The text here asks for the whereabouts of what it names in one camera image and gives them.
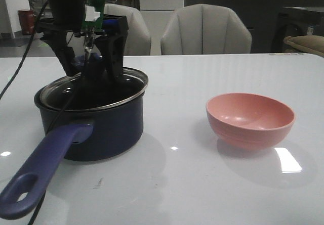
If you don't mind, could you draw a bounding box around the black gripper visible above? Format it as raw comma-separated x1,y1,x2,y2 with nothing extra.
35,0,129,80

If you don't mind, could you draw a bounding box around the glass pot lid blue knob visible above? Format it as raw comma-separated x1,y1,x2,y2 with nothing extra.
37,53,148,112

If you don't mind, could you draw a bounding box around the pink bowl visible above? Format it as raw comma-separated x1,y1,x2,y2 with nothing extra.
206,93,296,150

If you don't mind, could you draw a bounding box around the green circuit board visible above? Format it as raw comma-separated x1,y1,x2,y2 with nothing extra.
81,0,105,32

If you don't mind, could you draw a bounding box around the grey left dining chair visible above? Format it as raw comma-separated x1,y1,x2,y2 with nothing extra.
59,3,152,57

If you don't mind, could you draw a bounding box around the grey dining chair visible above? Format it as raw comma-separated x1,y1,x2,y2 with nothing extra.
160,4,252,55
59,3,152,57

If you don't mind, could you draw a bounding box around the red bin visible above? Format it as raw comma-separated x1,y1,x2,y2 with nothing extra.
18,10,34,35

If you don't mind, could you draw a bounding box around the white drawer cabinet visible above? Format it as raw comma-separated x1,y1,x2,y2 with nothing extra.
139,0,184,55

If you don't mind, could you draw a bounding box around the blue saucepan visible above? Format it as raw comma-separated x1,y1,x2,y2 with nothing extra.
1,89,144,220

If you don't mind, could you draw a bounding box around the grey right dining chair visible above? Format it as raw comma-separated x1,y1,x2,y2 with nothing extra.
160,4,252,55

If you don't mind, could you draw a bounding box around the dark grey sideboard counter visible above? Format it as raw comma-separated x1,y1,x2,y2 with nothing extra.
184,0,323,53

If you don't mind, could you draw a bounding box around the beige cushion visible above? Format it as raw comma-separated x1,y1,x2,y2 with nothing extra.
283,35,323,57

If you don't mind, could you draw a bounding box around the thin black cable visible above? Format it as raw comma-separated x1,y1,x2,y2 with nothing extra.
25,30,96,225

